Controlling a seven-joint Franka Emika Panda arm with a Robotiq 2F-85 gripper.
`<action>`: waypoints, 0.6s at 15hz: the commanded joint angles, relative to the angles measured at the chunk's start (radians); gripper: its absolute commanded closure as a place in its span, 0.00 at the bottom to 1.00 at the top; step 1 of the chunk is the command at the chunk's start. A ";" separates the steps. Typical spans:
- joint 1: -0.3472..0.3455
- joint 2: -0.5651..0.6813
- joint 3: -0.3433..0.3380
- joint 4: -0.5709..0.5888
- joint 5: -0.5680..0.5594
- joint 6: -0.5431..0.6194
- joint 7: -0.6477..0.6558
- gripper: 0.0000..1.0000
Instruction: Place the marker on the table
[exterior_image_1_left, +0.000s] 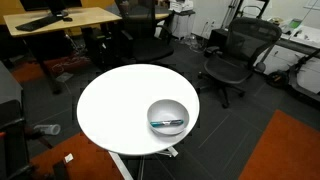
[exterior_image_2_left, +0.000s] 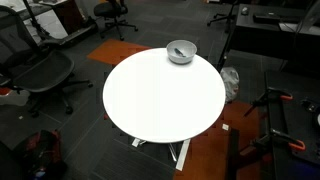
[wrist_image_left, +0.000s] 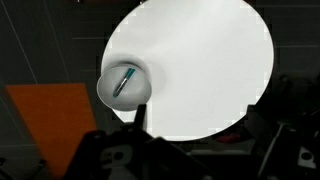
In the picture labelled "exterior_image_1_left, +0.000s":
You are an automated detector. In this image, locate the black computer keyboard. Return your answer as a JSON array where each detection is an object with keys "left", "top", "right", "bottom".
[{"left": 14, "top": 14, "right": 64, "bottom": 33}]

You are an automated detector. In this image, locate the white work desk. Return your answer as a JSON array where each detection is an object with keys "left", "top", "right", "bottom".
[{"left": 259, "top": 17, "right": 320, "bottom": 95}]

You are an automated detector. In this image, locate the light wooden desk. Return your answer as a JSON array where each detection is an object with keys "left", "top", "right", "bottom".
[{"left": 3, "top": 6, "right": 123, "bottom": 95}]

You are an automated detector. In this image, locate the small white paper tag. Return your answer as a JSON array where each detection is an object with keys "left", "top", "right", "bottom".
[{"left": 63, "top": 153, "right": 74, "bottom": 164}]

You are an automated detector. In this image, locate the black kick scooter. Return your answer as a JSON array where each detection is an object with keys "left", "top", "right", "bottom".
[{"left": 264, "top": 49, "right": 320, "bottom": 101}]

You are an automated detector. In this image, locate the black computer tower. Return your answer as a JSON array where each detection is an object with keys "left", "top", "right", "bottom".
[{"left": 81, "top": 26, "right": 108, "bottom": 67}]

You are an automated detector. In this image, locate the white round bowl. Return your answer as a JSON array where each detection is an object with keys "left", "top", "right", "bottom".
[{"left": 146, "top": 98, "right": 190, "bottom": 136}]

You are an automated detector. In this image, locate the black box with cables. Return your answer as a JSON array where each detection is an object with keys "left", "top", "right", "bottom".
[{"left": 207, "top": 28, "right": 230, "bottom": 50}]

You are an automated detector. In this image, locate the clear plastic cup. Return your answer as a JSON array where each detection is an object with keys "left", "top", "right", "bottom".
[{"left": 33, "top": 123, "right": 62, "bottom": 136}]

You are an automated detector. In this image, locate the black equipment stand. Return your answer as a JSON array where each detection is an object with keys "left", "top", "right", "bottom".
[{"left": 0, "top": 99, "right": 35, "bottom": 180}]

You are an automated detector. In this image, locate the white storage cabinet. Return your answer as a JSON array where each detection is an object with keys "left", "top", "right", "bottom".
[{"left": 169, "top": 9, "right": 197, "bottom": 40}]

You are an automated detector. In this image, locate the green object on desk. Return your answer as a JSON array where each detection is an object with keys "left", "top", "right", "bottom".
[{"left": 288, "top": 18, "right": 303, "bottom": 30}]

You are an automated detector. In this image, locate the white table base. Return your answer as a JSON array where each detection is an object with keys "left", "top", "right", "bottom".
[{"left": 108, "top": 145, "right": 179, "bottom": 180}]

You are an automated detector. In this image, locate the white printer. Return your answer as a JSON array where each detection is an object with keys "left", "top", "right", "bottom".
[{"left": 168, "top": 0, "right": 195, "bottom": 14}]

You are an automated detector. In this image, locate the black mesh office chair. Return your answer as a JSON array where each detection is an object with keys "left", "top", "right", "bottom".
[{"left": 198, "top": 17, "right": 283, "bottom": 109}]

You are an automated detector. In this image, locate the black computer monitor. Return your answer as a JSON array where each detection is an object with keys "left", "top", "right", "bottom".
[{"left": 19, "top": 0, "right": 83, "bottom": 18}]

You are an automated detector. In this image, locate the teal dry erase marker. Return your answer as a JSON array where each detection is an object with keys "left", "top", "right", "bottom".
[{"left": 149, "top": 118, "right": 185, "bottom": 129}]

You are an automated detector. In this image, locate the black padded office chair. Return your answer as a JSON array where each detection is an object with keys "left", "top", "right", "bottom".
[{"left": 114, "top": 0, "right": 175, "bottom": 66}]

